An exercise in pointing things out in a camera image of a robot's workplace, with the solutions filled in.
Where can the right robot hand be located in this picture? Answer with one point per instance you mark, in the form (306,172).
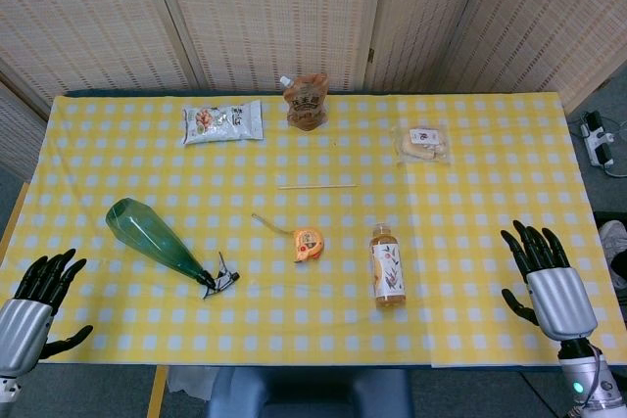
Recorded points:
(563,298)

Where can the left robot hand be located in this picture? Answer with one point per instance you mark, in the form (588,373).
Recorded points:
(27,322)

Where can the green spray bottle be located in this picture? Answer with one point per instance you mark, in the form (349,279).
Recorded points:
(152,239)

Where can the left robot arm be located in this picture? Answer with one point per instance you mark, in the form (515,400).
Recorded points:
(7,388)

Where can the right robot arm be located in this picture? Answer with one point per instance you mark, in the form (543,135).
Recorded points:
(585,381)

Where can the orange tea bottle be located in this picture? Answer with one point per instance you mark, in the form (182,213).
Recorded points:
(388,271)

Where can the white sneaker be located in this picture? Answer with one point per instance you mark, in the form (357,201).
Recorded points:
(614,251)

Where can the white power strip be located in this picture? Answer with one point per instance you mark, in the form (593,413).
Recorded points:
(595,139)

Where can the clear bread package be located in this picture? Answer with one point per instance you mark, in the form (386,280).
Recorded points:
(423,144)

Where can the yellow checkered tablecloth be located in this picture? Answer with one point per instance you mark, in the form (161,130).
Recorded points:
(313,251)

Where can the orange tape measure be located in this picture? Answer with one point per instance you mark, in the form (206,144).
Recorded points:
(306,245)

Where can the blue chair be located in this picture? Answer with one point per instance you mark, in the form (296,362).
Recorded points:
(311,392)

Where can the thin wooden stick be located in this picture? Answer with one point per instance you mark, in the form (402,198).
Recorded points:
(317,186)

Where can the white snack bag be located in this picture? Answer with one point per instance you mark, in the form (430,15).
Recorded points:
(223,122)

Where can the brown spout pouch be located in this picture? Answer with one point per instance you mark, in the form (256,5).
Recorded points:
(307,104)

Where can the woven folding screen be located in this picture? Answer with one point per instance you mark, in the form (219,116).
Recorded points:
(313,16)

